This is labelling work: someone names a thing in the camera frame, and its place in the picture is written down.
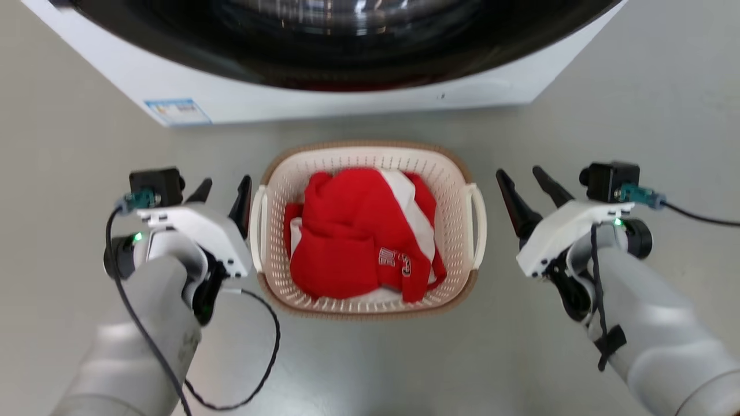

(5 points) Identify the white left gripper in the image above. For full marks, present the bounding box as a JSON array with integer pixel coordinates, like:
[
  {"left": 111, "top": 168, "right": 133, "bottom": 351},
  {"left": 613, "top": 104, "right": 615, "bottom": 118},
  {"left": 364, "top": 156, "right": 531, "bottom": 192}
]
[{"left": 136, "top": 175, "right": 254, "bottom": 278}]

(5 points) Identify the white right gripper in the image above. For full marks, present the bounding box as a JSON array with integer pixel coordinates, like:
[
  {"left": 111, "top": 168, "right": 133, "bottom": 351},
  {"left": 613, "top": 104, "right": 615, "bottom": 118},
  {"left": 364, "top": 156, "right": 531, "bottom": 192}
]
[{"left": 495, "top": 166, "right": 623, "bottom": 278}]

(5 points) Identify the cream perforated laundry basket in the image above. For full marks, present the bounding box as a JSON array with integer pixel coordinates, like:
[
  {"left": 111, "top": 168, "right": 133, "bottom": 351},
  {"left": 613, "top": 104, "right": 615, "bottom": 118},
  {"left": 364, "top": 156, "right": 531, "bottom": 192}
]
[{"left": 249, "top": 140, "right": 488, "bottom": 321}]

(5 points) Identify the blue white energy label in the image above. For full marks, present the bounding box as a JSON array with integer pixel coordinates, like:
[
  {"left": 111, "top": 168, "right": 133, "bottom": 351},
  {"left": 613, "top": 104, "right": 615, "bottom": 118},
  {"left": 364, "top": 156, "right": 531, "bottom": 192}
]
[{"left": 145, "top": 99, "right": 212, "bottom": 127}]

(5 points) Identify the white front-load washing machine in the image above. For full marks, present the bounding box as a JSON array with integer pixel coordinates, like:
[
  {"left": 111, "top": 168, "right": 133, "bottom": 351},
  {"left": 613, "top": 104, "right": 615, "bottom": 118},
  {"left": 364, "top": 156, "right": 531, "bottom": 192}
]
[{"left": 20, "top": 0, "right": 628, "bottom": 128}]

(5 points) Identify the red white garment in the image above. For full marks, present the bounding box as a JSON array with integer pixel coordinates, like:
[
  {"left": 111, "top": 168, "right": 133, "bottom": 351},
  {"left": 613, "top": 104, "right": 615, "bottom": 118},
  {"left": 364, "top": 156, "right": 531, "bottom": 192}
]
[{"left": 283, "top": 168, "right": 447, "bottom": 304}]

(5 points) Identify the dark round washing machine door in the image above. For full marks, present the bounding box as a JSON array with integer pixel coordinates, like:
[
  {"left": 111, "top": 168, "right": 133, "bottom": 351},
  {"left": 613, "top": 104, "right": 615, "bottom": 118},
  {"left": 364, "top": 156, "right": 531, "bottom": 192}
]
[{"left": 69, "top": 0, "right": 622, "bottom": 93}]

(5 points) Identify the thin black strapped cable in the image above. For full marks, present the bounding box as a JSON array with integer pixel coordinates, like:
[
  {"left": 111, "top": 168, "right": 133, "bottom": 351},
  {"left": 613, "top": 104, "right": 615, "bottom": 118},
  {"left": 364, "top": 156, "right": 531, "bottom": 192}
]
[{"left": 589, "top": 223, "right": 627, "bottom": 372}]

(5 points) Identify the thin black camera cable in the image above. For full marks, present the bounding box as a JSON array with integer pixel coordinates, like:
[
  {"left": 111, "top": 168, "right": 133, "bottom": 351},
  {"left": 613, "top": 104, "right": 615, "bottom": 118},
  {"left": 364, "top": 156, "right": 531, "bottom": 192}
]
[
  {"left": 105, "top": 199, "right": 193, "bottom": 416},
  {"left": 659, "top": 198, "right": 740, "bottom": 228}
]

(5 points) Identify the thin black looped cable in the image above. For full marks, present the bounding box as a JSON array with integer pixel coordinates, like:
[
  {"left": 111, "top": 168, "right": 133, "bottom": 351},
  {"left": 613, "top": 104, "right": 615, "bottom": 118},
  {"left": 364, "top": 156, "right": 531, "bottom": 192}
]
[{"left": 184, "top": 288, "right": 282, "bottom": 411}]

